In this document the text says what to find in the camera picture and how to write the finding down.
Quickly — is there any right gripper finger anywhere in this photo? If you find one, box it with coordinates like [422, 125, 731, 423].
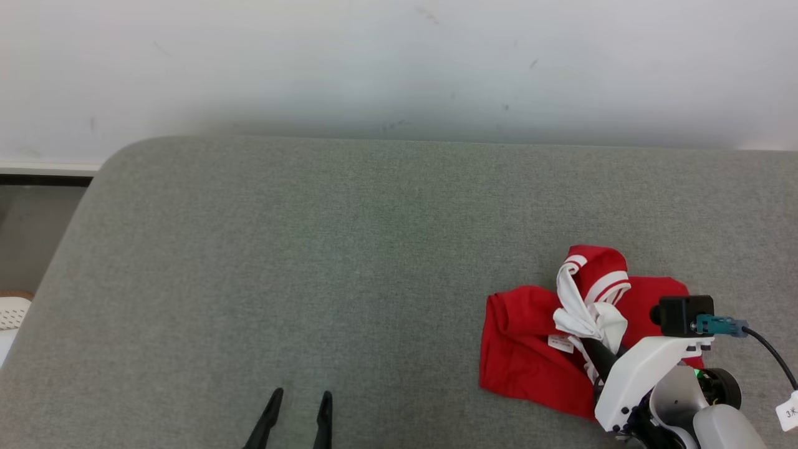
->
[582, 337, 618, 375]

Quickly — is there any white laundry basket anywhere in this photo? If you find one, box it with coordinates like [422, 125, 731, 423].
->
[0, 296, 33, 332]

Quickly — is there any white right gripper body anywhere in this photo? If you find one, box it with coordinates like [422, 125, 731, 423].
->
[594, 336, 715, 435]

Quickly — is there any wall skirting board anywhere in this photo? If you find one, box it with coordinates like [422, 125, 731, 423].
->
[0, 162, 102, 187]

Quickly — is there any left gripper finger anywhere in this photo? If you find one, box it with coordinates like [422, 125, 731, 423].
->
[313, 390, 334, 449]
[243, 387, 285, 449]

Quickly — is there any white right cable tag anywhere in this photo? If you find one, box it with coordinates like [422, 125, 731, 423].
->
[776, 389, 798, 433]

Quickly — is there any red white striped jersey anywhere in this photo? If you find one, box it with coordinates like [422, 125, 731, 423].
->
[478, 244, 706, 420]

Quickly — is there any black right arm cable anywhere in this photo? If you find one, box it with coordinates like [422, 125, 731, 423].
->
[696, 314, 798, 392]

